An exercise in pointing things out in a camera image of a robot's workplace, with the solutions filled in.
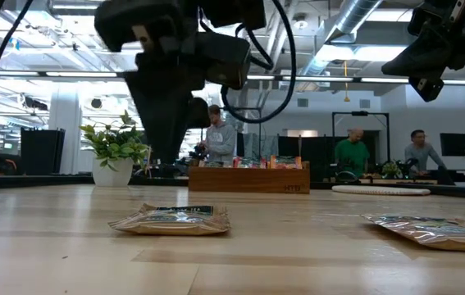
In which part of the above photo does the black computer monitor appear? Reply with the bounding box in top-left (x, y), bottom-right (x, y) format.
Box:
top-left (439, 132), bottom-right (465, 157)

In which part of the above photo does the round woven placemat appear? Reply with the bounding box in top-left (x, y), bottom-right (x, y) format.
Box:
top-left (331, 184), bottom-right (431, 197)

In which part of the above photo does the small potted plant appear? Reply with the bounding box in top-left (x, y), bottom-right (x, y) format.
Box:
top-left (381, 160), bottom-right (403, 179)

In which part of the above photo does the wooden tea box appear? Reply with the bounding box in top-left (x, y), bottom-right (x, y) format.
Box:
top-left (188, 161), bottom-right (311, 195)

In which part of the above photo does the black table frame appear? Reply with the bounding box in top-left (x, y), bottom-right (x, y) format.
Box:
top-left (0, 174), bottom-right (465, 202)

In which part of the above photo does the black cabinet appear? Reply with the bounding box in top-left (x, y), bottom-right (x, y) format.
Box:
top-left (20, 128), bottom-right (66, 176)

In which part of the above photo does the black frame stand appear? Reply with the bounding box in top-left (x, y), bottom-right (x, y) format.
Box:
top-left (331, 110), bottom-right (391, 165)
top-left (235, 105), bottom-right (263, 165)

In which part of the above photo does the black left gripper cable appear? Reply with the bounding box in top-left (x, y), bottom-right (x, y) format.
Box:
top-left (220, 0), bottom-right (298, 125)

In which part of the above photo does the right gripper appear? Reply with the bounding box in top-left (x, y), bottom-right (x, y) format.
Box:
top-left (381, 22), bottom-right (465, 81)

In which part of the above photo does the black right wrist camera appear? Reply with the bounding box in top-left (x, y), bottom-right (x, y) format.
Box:
top-left (408, 75), bottom-right (446, 103)

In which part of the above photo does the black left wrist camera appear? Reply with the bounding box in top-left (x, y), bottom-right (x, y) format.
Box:
top-left (196, 31), bottom-right (253, 90)

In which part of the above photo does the orange tea packet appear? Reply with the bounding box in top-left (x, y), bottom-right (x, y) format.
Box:
top-left (268, 154), bottom-right (303, 170)

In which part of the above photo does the person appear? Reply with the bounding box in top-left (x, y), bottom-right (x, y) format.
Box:
top-left (403, 129), bottom-right (446, 178)
top-left (334, 127), bottom-right (371, 179)
top-left (197, 104), bottom-right (238, 165)

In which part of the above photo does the black office chair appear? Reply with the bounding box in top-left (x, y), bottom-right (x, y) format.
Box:
top-left (0, 152), bottom-right (23, 176)

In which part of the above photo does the potted green plant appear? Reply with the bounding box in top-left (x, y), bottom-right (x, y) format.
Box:
top-left (79, 109), bottom-right (151, 188)

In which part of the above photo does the LED light strip bar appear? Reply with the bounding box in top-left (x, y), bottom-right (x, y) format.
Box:
top-left (0, 69), bottom-right (465, 86)

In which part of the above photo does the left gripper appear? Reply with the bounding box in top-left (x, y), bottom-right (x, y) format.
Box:
top-left (125, 48), bottom-right (212, 164)

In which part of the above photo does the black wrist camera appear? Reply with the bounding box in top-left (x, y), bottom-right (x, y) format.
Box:
top-left (196, 31), bottom-right (253, 90)
top-left (408, 75), bottom-right (446, 103)

